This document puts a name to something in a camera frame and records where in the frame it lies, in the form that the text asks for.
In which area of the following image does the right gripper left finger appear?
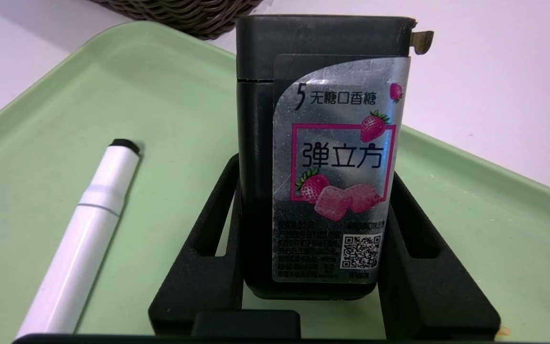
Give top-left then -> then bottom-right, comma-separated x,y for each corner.
148,153 -> 246,336

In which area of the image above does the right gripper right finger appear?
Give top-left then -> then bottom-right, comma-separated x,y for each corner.
378,171 -> 501,341

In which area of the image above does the white marker pen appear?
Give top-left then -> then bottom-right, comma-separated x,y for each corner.
15,139 -> 141,339

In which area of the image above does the black chewing gum box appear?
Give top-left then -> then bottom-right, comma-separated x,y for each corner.
235,14 -> 434,301

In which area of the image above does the dark brown wicker basket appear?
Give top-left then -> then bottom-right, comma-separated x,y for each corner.
86,0 -> 264,41

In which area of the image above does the light green plastic tray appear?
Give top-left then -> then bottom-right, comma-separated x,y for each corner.
0,21 -> 550,341

